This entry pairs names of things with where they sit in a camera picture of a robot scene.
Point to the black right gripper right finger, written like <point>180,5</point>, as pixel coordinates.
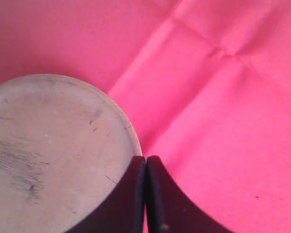
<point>168,209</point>

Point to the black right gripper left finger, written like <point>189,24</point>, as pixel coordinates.
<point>123,210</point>

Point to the brown wooden plate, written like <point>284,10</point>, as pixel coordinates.
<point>64,146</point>

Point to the red tablecloth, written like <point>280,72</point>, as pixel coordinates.
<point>206,84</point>

